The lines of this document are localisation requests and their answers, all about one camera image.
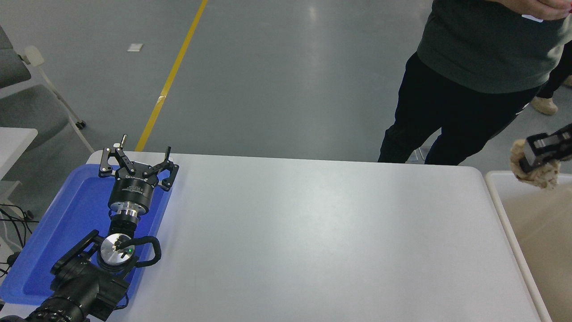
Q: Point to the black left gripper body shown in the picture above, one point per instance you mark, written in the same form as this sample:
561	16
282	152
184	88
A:
132	190

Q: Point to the tan paper ball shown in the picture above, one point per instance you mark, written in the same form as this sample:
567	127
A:
547	176

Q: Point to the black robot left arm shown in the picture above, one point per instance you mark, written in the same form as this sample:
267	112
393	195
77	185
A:
76	286

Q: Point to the person's hand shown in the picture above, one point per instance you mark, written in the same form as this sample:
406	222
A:
545	9

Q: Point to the person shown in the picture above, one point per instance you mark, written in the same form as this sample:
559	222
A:
558	80
469	67

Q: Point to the large pale bin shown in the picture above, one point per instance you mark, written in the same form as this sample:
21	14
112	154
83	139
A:
540	241

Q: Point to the blue plastic tray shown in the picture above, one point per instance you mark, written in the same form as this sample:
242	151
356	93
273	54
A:
67	223

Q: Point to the small white table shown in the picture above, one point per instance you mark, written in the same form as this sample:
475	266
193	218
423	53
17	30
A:
13	143

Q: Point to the white paper scrap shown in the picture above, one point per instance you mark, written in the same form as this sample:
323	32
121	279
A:
135	47

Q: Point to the grey chair with white frame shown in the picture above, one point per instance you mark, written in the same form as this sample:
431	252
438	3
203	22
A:
27	112

